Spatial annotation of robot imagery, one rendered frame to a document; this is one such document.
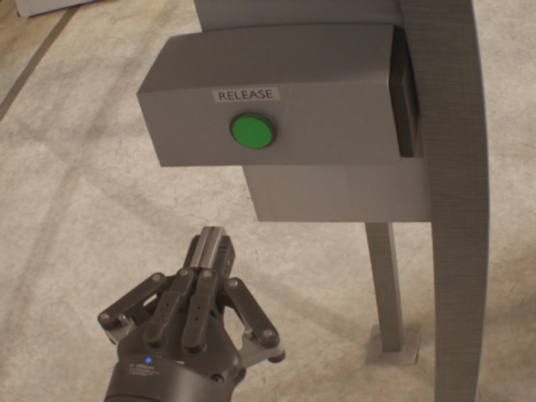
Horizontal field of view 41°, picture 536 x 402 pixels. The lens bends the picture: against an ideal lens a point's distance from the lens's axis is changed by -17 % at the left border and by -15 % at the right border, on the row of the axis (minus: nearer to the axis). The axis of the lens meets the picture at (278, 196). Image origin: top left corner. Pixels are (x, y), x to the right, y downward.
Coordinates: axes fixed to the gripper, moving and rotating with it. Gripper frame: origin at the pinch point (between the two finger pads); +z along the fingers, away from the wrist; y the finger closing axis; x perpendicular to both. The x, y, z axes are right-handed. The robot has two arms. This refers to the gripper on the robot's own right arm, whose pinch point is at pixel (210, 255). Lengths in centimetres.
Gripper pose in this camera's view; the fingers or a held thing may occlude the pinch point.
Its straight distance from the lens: 53.9
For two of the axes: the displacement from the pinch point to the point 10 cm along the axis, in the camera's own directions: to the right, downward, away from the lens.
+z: 2.0, -7.1, 6.8
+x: 2.0, 7.1, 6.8
